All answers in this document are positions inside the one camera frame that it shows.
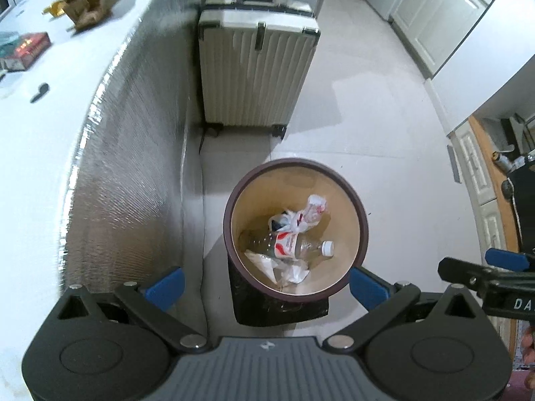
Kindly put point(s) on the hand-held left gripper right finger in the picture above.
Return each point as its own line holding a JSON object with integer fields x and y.
{"x": 368, "y": 288}

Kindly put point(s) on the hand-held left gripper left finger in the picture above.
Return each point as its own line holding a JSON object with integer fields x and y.
{"x": 165, "y": 286}

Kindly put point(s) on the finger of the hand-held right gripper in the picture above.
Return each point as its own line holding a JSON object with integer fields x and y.
{"x": 464, "y": 271}
{"x": 505, "y": 259}

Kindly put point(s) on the clear wrapper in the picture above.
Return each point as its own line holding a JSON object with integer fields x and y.
{"x": 294, "y": 273}

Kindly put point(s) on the yellow trash bin brown rim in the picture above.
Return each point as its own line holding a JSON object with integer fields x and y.
{"x": 355, "y": 213}

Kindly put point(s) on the clear plastic bottle red label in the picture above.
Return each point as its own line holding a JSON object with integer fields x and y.
{"x": 288, "y": 245}

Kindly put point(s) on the white plastic bag red print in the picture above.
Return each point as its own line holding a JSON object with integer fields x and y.
{"x": 307, "y": 213}

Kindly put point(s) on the white paper towel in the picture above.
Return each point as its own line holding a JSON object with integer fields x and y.
{"x": 259, "y": 261}

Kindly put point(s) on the red box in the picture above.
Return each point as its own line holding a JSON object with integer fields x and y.
{"x": 29, "y": 48}

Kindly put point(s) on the person's right hand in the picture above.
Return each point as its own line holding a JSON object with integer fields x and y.
{"x": 530, "y": 342}

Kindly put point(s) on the black round object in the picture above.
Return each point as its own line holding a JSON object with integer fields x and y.
{"x": 508, "y": 190}

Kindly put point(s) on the white drawer cabinet wooden top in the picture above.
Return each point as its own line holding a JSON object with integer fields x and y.
{"x": 476, "y": 167}

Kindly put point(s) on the metal can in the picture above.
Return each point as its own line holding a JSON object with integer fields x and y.
{"x": 503, "y": 158}

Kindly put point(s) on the white table with foil sides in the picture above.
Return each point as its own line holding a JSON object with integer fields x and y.
{"x": 133, "y": 154}

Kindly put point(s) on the cream ribbed suitcase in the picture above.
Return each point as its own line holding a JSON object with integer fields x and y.
{"x": 255, "y": 71}

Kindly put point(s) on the white kitchen cabinets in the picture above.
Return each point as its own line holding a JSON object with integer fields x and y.
{"x": 434, "y": 16}

